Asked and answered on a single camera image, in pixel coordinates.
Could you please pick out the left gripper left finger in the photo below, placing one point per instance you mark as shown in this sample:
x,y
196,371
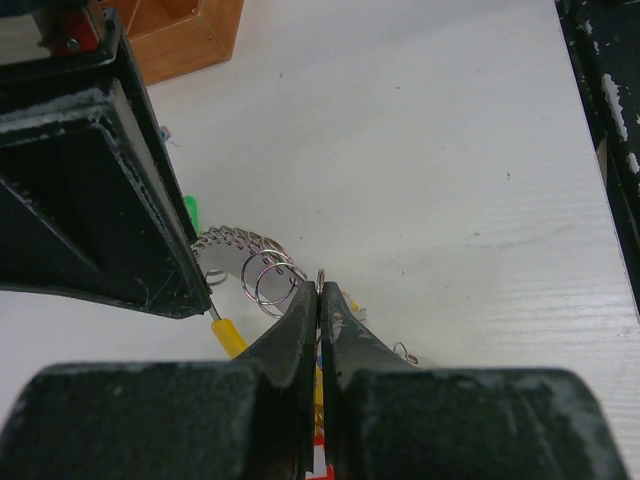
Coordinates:
x,y
247,418

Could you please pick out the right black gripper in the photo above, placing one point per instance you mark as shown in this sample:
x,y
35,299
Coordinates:
x,y
46,39

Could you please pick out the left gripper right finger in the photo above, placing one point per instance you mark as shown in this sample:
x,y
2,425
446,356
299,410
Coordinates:
x,y
387,419

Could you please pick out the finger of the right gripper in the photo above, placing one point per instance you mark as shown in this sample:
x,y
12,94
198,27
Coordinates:
x,y
84,210

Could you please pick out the green tag key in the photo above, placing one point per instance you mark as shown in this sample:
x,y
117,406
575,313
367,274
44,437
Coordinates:
x,y
191,205

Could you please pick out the large metal keyring yellow handle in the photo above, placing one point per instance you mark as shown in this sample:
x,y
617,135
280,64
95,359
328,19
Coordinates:
x,y
268,275

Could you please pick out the wooden compartment tray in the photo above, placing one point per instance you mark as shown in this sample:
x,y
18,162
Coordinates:
x,y
171,38

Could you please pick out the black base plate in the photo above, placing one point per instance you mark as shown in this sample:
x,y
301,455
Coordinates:
x,y
602,39

